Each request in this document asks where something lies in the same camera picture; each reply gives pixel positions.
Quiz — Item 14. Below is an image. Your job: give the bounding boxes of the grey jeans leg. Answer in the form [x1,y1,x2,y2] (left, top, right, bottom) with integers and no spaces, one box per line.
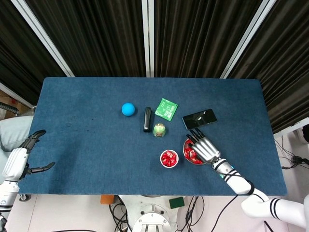
[0,115,34,184]

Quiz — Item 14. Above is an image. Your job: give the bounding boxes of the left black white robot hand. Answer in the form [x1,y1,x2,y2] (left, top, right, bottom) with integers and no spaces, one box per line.
[1,130,56,181]

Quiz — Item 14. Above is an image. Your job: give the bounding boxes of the white frame rail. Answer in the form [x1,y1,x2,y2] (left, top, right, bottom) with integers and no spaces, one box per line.
[0,82,37,109]

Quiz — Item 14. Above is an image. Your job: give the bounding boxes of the metal bowl with red candies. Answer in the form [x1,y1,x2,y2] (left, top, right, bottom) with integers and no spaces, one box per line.
[183,138,208,165]

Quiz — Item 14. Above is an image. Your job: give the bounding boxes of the blue table cloth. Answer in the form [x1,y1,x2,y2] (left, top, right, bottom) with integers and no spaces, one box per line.
[12,77,288,196]

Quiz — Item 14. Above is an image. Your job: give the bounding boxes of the white frame post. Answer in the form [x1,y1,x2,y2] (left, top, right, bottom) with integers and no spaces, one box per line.
[220,0,278,79]
[141,0,155,78]
[11,0,75,78]

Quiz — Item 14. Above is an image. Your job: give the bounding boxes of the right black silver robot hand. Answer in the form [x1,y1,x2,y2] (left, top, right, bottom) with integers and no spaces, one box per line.
[185,128,222,164]

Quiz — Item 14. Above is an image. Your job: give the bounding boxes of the blue ball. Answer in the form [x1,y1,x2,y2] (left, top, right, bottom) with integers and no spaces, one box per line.
[121,102,136,117]

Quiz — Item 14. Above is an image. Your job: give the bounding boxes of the brown cardboard box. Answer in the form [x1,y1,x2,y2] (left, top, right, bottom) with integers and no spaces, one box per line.
[0,89,29,109]

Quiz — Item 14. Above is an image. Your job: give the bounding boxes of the black corrugated hose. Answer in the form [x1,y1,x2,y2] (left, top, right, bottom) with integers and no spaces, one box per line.
[0,101,20,116]

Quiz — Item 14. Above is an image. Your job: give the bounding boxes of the heap of red candies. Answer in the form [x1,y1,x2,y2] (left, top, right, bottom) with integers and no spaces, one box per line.
[184,139,203,165]

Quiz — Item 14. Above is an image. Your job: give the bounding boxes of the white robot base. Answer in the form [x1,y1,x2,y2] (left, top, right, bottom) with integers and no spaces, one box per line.
[118,194,191,232]

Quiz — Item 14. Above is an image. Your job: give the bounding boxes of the green nesting doll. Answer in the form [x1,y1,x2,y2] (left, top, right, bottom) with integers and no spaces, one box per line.
[153,122,167,139]

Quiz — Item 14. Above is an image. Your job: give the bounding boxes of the dark green box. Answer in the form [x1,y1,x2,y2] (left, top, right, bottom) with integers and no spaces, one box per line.
[169,197,185,209]

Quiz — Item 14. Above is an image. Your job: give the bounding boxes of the black pleated curtain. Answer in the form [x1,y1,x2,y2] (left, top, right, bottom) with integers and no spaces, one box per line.
[25,0,147,78]
[0,0,70,104]
[154,0,267,78]
[229,0,309,133]

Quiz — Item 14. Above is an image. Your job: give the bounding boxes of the white paper cup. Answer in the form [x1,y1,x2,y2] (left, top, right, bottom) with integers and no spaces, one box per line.
[160,149,180,169]

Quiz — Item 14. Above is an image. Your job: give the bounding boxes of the black cable bundle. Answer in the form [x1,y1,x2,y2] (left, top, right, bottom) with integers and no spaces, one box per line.
[108,195,135,232]
[176,195,206,232]

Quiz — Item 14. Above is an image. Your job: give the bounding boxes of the black stapler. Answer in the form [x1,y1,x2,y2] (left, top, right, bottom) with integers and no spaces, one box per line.
[143,106,153,133]

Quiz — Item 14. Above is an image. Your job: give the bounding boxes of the orange box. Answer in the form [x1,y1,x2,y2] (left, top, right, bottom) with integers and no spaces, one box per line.
[100,195,115,205]

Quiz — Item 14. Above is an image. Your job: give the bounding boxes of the black smartphone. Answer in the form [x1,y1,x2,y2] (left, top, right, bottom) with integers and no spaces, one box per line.
[182,108,218,131]

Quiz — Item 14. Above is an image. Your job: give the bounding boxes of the green sachet packet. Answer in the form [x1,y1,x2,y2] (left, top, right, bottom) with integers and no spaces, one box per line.
[154,97,179,121]

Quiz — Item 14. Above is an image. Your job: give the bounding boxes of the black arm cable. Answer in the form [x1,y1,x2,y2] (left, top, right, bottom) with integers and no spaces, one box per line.
[212,170,265,232]

